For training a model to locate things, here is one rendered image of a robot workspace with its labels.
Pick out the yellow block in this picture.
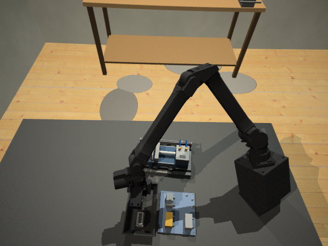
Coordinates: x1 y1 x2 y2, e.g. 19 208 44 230
165 212 173 228

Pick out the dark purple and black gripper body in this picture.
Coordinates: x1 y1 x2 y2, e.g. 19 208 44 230
127 179 152 196

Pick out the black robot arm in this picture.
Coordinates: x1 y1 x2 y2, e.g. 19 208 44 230
113 63 275 210

